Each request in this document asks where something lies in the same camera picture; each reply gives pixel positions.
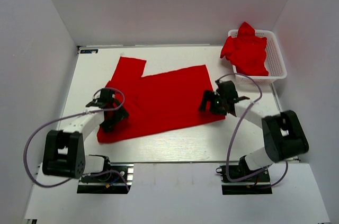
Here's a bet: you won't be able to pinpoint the red t shirt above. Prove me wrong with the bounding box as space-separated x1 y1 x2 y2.
97 57 225 144

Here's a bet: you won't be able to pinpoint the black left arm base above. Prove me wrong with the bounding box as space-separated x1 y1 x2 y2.
77 163 134 194

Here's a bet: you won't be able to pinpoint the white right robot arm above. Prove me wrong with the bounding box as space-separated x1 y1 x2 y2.
199 80 309 182

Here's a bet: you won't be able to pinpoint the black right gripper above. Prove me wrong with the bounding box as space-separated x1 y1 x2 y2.
199 90 228 116

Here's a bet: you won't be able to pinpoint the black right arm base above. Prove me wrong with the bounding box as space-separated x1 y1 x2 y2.
216 165 272 195

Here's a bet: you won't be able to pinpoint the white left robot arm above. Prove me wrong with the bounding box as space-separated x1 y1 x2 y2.
42 87 129 181

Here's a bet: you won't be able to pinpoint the red t shirts in basket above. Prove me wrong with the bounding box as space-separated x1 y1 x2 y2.
220 22 269 76

